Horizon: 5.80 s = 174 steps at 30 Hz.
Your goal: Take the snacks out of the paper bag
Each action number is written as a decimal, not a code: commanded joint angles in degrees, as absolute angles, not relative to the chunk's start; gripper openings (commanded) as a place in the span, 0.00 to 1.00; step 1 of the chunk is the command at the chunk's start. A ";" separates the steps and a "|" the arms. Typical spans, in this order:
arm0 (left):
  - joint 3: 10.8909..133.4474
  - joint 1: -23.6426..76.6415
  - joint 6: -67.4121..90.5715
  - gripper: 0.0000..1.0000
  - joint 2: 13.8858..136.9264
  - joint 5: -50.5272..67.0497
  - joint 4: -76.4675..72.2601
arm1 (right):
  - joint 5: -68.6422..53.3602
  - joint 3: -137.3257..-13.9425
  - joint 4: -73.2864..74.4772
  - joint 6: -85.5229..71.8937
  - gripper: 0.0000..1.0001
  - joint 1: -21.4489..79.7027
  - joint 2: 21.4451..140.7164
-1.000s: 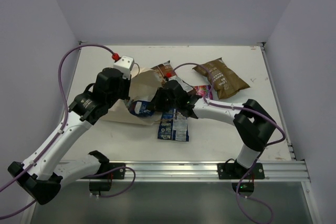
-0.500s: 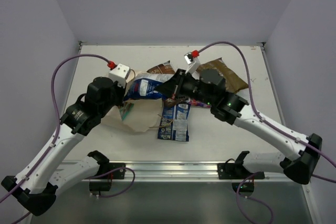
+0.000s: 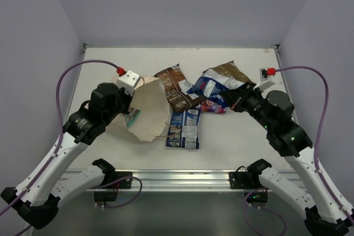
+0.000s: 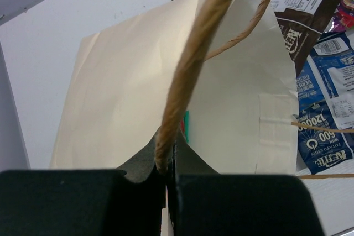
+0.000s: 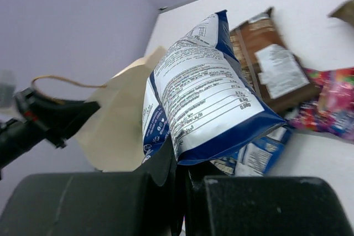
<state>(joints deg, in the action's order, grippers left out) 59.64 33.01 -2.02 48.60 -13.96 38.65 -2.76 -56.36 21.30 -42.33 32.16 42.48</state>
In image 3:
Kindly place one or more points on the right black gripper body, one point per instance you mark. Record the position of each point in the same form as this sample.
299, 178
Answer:
252, 103

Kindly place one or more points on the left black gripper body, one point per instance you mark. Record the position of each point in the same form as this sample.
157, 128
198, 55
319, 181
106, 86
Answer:
126, 103

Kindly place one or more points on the light blue snack bag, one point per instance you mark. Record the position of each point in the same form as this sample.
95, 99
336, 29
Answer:
227, 74

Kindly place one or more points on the dark blue snack packet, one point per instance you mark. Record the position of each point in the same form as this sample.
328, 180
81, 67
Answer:
211, 84

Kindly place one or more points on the purple pink candy bag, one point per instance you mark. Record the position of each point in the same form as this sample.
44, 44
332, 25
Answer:
210, 106

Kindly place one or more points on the green snack packet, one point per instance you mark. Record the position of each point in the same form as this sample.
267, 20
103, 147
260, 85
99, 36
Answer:
131, 116

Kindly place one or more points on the beige paper bag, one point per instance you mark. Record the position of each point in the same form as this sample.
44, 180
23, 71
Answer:
153, 120

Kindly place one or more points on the brown kettle chips bag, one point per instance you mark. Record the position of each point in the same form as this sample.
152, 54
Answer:
176, 88

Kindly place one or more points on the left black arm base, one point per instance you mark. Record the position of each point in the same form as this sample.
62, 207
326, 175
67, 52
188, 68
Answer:
112, 193

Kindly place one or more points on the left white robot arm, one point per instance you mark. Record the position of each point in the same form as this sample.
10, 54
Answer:
39, 197

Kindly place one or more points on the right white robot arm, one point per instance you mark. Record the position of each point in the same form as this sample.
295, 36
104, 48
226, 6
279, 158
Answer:
322, 207

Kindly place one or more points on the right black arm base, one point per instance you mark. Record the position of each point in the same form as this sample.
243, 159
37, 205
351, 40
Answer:
241, 179

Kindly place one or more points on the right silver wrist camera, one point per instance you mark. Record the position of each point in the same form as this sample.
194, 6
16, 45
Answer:
267, 79

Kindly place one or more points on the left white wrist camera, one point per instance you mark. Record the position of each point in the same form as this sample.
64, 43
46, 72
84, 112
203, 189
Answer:
128, 81

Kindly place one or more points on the aluminium mounting rail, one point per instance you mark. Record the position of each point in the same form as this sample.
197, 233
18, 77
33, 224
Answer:
184, 180

